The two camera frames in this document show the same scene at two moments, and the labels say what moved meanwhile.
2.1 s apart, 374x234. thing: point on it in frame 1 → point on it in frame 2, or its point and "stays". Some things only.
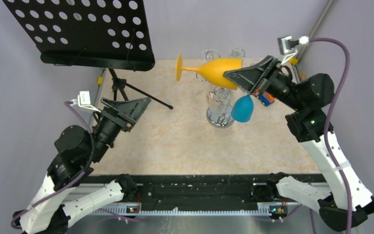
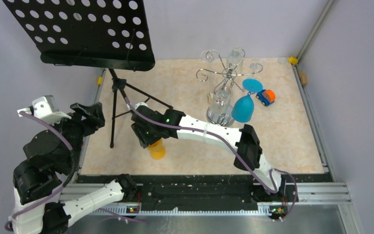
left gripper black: [128, 111] → [95, 119]
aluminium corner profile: [323, 14] stays
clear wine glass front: [220, 114] stays
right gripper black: [248, 78] → [144, 141]
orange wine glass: [213, 70] → [157, 150]
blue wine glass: [242, 108] stays
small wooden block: [303, 76] stays
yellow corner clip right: [293, 61] stays
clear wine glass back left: [210, 54] stays
